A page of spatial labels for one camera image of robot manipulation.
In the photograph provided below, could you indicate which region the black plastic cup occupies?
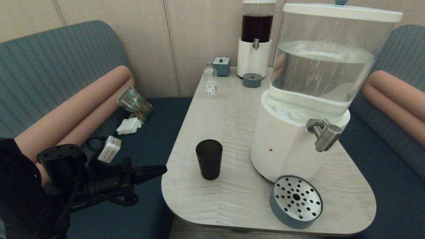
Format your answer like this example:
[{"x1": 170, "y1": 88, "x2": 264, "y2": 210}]
[{"x1": 196, "y1": 139, "x2": 223, "y2": 180}]

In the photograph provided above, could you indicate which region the large steel dispenser tap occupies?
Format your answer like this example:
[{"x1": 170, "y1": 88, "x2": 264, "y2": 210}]
[{"x1": 306, "y1": 119, "x2": 343, "y2": 152}]

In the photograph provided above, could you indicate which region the white napkin stack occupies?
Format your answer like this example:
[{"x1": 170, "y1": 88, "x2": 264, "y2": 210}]
[{"x1": 116, "y1": 117, "x2": 142, "y2": 135}]

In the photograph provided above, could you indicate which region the green brown snack packet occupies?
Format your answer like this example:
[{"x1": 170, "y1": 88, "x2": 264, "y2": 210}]
[{"x1": 116, "y1": 86, "x2": 154, "y2": 123}]

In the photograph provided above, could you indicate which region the pink bolster cushion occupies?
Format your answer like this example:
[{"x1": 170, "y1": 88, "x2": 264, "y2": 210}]
[
  {"x1": 13, "y1": 65, "x2": 135, "y2": 186},
  {"x1": 362, "y1": 70, "x2": 425, "y2": 147}
]

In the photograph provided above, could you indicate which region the small clear plastic bottle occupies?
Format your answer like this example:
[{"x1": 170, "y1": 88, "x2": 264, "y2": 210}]
[{"x1": 204, "y1": 63, "x2": 218, "y2": 98}]

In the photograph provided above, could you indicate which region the blue-grey tissue box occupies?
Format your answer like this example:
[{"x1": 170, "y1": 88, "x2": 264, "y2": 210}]
[{"x1": 213, "y1": 57, "x2": 231, "y2": 77}]

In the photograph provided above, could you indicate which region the large clear water dispenser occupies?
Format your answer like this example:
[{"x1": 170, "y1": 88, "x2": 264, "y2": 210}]
[{"x1": 251, "y1": 0, "x2": 403, "y2": 183}]

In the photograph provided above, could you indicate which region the small blue drip tray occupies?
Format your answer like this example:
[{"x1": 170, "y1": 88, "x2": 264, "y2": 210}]
[{"x1": 243, "y1": 73, "x2": 262, "y2": 88}]

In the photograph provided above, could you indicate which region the teal bench sofa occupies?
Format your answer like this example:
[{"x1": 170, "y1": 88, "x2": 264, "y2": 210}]
[
  {"x1": 0, "y1": 20, "x2": 193, "y2": 239},
  {"x1": 325, "y1": 25, "x2": 425, "y2": 239}
]

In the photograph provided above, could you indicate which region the large blue steel drip tray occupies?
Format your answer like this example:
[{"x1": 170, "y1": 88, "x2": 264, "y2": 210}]
[{"x1": 269, "y1": 176, "x2": 323, "y2": 229}]

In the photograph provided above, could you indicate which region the small dark drink dispenser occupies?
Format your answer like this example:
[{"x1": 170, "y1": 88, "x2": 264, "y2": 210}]
[{"x1": 237, "y1": 0, "x2": 277, "y2": 79}]

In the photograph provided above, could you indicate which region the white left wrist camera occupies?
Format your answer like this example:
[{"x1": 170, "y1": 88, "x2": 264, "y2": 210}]
[{"x1": 97, "y1": 135, "x2": 122, "y2": 163}]

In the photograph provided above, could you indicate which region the black left camera cable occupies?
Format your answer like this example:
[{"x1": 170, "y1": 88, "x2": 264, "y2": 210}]
[{"x1": 87, "y1": 137, "x2": 110, "y2": 157}]

